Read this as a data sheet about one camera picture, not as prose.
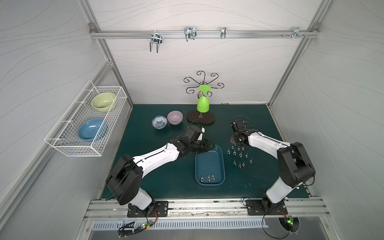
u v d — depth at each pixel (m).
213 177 0.83
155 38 0.78
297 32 0.76
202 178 0.82
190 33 0.76
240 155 0.93
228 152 0.93
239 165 0.88
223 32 0.79
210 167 0.87
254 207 0.73
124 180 0.43
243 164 0.88
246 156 0.91
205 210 0.74
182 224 0.70
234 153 0.93
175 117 1.10
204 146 0.72
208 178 0.82
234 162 0.89
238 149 0.95
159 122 1.08
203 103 0.92
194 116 1.11
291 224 0.71
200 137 0.67
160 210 0.73
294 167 0.47
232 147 0.95
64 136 0.58
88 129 0.65
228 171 0.80
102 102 0.75
